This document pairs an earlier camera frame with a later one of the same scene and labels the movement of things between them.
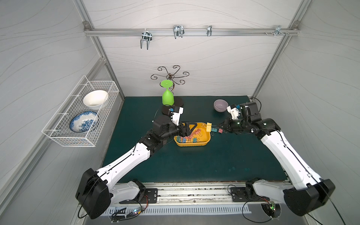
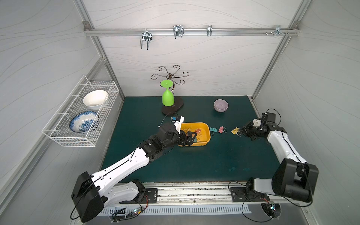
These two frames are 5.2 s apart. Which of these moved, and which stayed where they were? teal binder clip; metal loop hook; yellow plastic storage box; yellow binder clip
Moved: yellow binder clip
Stayed: teal binder clip; metal loop hook; yellow plastic storage box
